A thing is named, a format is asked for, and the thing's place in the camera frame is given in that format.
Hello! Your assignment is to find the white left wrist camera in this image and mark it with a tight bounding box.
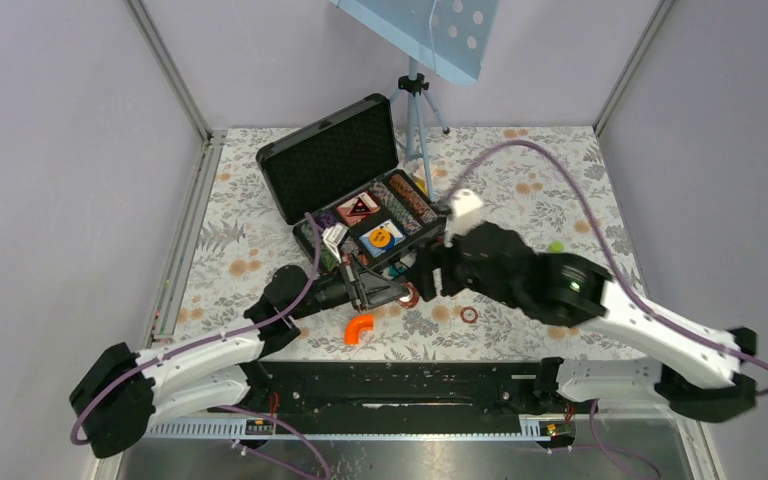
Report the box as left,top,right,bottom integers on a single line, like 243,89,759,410
321,223,349,264

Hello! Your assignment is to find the blue card deck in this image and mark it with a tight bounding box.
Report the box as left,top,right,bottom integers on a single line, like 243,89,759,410
360,220,406,258

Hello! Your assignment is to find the black all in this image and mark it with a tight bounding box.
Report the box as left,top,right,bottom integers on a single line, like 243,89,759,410
345,196,378,223

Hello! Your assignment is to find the blue tripod stand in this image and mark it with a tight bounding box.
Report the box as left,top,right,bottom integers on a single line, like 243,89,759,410
389,57,450,202

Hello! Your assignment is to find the blue perforated board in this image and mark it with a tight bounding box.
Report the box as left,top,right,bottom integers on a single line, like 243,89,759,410
333,0,499,86

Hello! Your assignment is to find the floral table mat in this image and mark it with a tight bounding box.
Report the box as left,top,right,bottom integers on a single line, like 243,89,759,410
173,127,643,361

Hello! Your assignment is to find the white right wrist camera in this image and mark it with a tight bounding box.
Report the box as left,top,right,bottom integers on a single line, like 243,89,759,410
445,189,484,238

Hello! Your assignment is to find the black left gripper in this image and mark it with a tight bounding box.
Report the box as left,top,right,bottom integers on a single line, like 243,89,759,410
290,252,410,321

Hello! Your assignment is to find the red card deck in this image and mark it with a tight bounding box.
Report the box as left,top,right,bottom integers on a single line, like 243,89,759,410
336,191,380,227

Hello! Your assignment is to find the orange curved toy block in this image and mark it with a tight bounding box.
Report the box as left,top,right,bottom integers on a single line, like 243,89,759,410
343,314,375,345

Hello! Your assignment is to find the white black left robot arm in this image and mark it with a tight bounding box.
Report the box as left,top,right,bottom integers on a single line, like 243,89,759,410
69,262,409,459

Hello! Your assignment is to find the red poker chip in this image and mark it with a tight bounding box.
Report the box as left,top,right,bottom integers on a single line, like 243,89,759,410
397,283,420,309
459,307,478,324

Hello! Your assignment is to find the orange blue chip row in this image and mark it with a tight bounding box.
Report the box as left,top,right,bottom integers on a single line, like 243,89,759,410
388,173,438,224

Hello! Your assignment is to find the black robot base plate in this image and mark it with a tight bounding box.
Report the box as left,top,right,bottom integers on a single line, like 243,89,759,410
234,358,591,435

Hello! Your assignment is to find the blue small blind button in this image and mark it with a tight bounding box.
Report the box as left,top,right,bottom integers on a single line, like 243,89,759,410
368,238,396,257

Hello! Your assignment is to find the green toy cube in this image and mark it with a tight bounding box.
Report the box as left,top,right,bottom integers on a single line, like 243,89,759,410
547,241,564,253

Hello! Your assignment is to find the black poker set case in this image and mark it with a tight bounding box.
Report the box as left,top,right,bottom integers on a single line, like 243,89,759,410
255,93,445,273

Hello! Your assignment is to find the yellow big blind button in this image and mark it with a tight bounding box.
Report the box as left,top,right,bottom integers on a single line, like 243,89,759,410
368,227,393,244

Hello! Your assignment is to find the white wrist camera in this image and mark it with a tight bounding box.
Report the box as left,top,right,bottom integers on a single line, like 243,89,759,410
321,223,349,264
445,189,484,238

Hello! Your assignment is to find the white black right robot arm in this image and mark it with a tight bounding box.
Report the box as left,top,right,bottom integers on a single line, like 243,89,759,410
407,222,758,423

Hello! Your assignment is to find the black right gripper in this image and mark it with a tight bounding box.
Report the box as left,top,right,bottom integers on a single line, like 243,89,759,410
404,215,523,309

